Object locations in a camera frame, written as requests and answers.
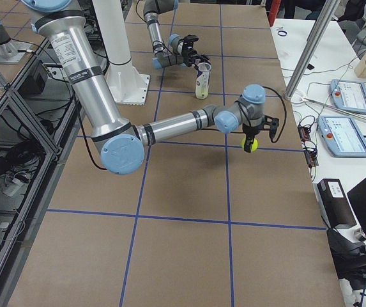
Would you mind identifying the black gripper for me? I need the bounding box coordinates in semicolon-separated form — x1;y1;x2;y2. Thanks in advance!
242;124;262;153
182;47;211;71

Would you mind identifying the white camera stand base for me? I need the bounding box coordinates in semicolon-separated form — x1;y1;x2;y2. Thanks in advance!
93;0;150;106

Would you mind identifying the black mini computer box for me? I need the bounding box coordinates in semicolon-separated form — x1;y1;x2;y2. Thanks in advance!
316;178;357;229

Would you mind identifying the tennis ball with Wilson logo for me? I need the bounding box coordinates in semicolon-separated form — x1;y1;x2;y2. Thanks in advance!
241;138;258;153

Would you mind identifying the teach pendant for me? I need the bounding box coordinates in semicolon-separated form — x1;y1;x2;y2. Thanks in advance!
317;116;366;158
330;79;366;114

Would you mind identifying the Wilson tennis ball can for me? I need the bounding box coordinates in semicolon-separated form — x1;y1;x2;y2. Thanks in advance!
195;63;211;90

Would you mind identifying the near teach pendant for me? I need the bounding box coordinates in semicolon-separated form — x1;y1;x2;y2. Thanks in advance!
317;116;366;158

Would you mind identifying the far teach pendant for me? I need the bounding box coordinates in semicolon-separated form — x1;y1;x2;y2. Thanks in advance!
330;79;366;114

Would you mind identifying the aluminium frame post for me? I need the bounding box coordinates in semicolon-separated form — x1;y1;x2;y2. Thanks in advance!
284;0;340;100

